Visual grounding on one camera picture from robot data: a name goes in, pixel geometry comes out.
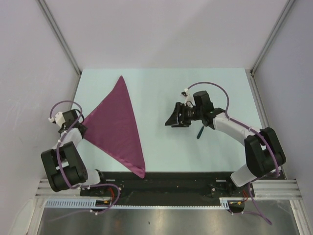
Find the aluminium side rail right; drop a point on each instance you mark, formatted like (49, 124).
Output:
(257, 99)

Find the gold spoon teal handle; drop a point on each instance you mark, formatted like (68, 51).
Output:
(200, 132)

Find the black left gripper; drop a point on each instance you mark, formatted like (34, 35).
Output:
(63, 127)

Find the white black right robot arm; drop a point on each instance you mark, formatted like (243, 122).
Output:
(263, 150)

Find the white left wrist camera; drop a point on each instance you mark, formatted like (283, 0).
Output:
(57, 119)

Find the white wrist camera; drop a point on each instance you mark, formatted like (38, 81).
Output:
(57, 119)
(188, 99)

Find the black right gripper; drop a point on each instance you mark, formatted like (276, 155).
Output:
(176, 121)

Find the light blue cable duct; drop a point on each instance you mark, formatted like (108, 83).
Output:
(99, 204)

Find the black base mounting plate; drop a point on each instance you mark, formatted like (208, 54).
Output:
(174, 188)

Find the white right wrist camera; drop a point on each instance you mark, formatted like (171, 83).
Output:
(188, 99)

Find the aluminium frame post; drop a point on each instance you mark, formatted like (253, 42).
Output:
(273, 34)
(48, 15)

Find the aluminium frame post left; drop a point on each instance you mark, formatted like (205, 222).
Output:
(48, 15)

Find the purple cloth napkin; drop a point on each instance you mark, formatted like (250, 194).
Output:
(112, 127)

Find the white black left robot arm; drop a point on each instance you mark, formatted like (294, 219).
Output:
(63, 164)

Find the aluminium frame post right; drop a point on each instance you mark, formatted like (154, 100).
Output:
(273, 34)

